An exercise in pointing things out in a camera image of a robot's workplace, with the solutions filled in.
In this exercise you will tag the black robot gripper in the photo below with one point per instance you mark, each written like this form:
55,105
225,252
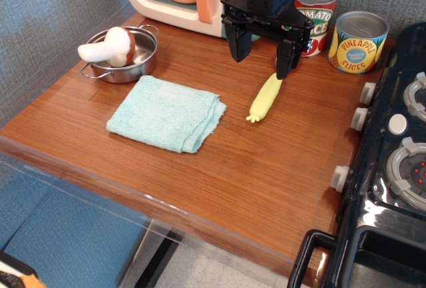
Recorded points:
276,19

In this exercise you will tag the light blue cloth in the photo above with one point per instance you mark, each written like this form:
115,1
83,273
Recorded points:
167,115

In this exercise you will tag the small steel pot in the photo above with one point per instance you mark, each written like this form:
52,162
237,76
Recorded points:
143,61

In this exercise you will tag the white brown plush mushroom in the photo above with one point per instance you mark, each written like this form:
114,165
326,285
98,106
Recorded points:
116,49

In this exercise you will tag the tomato sauce can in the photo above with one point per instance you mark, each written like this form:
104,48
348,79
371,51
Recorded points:
321,12

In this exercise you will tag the pineapple slices can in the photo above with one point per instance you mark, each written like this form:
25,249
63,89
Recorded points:
357,42

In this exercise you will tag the black toy stove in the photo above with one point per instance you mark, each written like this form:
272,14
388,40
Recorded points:
380,239

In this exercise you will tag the orange black object at corner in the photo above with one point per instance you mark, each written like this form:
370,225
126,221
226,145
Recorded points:
15,273

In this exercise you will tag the spoon with yellow handle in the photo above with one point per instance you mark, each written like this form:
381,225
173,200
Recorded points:
264,99

